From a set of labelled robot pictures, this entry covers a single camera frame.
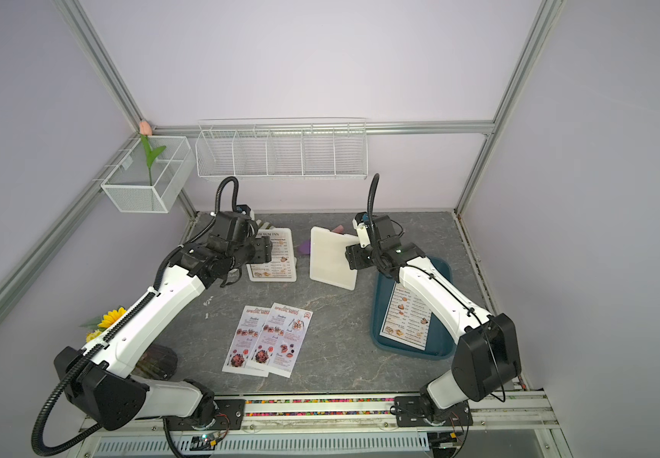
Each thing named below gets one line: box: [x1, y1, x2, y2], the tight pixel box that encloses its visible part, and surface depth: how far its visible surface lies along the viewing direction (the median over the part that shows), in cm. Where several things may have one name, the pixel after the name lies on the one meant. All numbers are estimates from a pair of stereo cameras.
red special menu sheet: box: [222, 305, 271, 377], surface depth 88 cm
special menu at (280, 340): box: [246, 301, 313, 379], surface depth 88 cm
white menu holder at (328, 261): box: [309, 226, 360, 292], surface depth 95 cm
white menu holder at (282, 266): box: [246, 228, 298, 283], surface depth 98 cm
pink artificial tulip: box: [139, 120, 167, 187], surface depth 92 cm
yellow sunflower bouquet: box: [80, 306, 127, 343], surface depth 67 cm
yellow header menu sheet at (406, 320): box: [379, 281, 433, 352], surface depth 91 cm
